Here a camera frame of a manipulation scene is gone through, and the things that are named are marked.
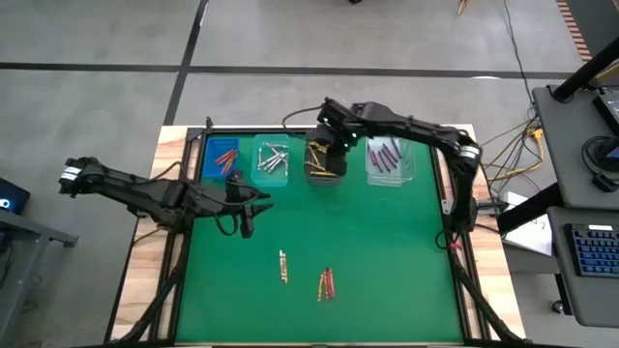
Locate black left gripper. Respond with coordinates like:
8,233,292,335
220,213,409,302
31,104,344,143
211,171,276,218

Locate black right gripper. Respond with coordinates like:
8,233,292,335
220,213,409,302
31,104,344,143
316,96,384,178

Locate teal plastic bin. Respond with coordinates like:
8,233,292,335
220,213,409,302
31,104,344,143
251,133,292,189

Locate grey plastic bin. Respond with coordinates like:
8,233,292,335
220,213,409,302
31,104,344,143
303,129,346,188

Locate blue plastic basket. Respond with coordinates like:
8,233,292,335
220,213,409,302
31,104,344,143
200,137,242,181

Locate clear plastic bin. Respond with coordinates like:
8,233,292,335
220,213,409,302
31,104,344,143
365,132,416,189

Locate wooden table side board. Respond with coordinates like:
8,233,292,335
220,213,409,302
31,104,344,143
109,125,191,342
433,124,527,339

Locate white paper sheet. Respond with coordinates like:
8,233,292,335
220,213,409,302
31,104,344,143
502,190,552,257

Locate grey desk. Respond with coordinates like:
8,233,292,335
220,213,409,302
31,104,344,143
531,84,619,209
0,210,78,347
545,206,619,329

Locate black device blue light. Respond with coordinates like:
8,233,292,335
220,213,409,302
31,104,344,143
0,177,31,217

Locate black pole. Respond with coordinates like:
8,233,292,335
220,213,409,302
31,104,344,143
550,36,619,102

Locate black headphones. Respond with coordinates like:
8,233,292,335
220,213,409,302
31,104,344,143
581,134,619,192

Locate backlit black keyboard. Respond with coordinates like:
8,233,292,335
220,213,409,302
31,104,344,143
569,222,619,279

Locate black laptop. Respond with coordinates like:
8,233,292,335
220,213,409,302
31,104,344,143
592,89,619,136

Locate black mat striped edge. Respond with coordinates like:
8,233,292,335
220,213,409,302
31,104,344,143
555,0,619,62

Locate black left camera cable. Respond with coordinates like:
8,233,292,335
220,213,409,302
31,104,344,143
213,212,242,238

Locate black camera cable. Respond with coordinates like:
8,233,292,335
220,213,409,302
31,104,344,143
213,212,242,238
281,104,325,132

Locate black right camera cable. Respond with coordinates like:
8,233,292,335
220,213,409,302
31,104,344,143
281,104,325,132

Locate black table frame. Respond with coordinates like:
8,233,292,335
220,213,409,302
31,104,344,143
103,115,526,348

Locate yellow floor cable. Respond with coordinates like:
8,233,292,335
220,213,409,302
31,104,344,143
486,123,545,184

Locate black floor cable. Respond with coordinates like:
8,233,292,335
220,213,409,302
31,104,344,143
501,0,534,94

